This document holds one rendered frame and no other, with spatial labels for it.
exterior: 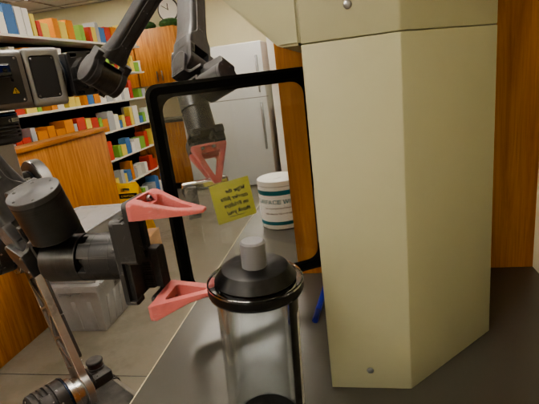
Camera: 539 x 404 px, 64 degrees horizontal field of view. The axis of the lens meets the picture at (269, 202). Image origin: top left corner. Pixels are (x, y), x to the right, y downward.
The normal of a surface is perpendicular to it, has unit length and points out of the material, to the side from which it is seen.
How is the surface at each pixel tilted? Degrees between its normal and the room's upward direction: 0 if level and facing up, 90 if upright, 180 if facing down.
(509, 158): 90
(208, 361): 0
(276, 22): 90
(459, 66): 90
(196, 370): 0
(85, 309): 96
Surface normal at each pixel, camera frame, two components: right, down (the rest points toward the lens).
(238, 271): -0.07, -0.95
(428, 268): 0.57, 0.17
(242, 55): -0.17, 0.30
